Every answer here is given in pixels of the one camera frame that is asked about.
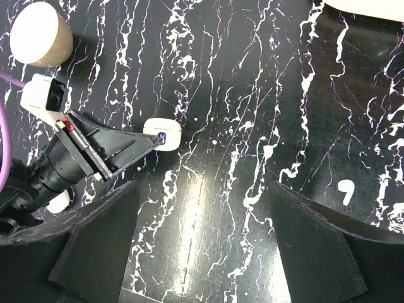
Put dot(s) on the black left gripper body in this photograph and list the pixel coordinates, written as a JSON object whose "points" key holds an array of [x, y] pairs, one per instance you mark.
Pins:
{"points": [[78, 149]]}

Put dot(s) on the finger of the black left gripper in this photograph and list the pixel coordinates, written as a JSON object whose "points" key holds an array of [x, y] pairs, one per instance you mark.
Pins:
{"points": [[110, 150]]}

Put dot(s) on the white earbud case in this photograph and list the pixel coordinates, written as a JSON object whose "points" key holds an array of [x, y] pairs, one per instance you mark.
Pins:
{"points": [[59, 203], [169, 131]]}

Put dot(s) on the white wireless earbud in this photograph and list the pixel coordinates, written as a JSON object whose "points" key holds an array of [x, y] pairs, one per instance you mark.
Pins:
{"points": [[347, 187]]}

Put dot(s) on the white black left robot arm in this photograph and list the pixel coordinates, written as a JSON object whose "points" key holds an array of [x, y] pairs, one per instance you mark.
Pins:
{"points": [[17, 206]]}

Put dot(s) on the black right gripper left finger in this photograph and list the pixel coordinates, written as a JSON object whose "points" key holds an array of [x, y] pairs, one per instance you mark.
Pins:
{"points": [[77, 257]]}

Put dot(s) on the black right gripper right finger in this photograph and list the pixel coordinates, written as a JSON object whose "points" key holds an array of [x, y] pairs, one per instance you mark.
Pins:
{"points": [[330, 257]]}

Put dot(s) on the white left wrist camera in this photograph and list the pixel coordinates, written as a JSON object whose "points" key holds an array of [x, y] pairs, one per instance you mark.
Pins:
{"points": [[42, 97]]}

